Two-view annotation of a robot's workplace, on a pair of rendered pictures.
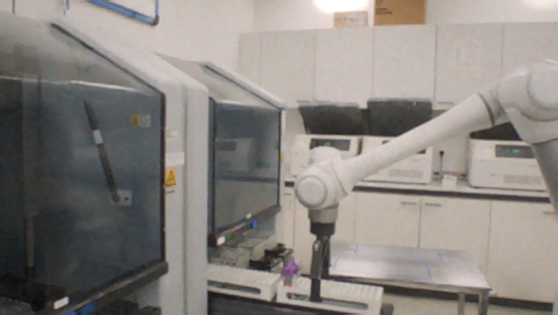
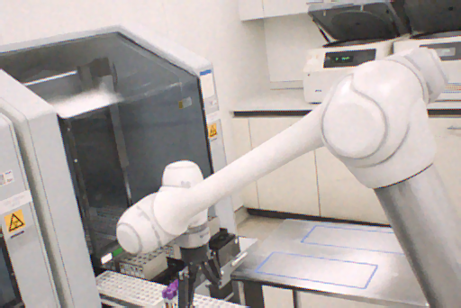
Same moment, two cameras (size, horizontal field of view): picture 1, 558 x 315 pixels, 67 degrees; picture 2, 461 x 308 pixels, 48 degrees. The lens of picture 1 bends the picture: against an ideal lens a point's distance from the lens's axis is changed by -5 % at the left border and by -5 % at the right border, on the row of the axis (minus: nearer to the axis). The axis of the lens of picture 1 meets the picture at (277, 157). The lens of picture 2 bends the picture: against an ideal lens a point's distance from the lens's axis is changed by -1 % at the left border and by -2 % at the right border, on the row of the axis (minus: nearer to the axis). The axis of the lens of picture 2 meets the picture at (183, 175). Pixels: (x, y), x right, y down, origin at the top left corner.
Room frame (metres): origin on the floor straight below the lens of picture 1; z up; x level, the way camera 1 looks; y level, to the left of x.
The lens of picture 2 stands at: (0.12, -0.60, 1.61)
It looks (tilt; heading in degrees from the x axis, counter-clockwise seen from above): 17 degrees down; 22
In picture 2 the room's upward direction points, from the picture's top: 10 degrees counter-clockwise
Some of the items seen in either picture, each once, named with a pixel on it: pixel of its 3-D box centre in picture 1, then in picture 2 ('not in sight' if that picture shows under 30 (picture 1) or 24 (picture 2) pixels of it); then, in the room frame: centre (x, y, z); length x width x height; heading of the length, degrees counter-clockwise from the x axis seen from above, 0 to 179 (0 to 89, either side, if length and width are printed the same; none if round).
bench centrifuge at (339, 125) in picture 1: (331, 140); (357, 48); (3.89, -0.47, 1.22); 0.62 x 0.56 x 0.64; 159
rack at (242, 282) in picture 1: (231, 282); (131, 295); (1.35, 0.14, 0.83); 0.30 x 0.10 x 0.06; 71
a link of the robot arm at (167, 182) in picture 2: (324, 173); (182, 194); (1.24, -0.13, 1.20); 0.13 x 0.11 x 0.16; 166
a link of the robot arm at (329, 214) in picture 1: (323, 210); (191, 232); (1.25, -0.14, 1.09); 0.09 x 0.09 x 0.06
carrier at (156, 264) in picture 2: (240, 262); (153, 266); (1.50, 0.12, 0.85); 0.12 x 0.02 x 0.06; 161
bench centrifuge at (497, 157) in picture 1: (505, 143); not in sight; (3.42, -1.83, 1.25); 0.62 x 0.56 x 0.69; 160
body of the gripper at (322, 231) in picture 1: (322, 235); (195, 258); (1.25, -0.13, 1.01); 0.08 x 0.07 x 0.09; 161
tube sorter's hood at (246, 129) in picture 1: (192, 138); (94, 131); (1.65, 0.32, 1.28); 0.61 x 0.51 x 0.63; 161
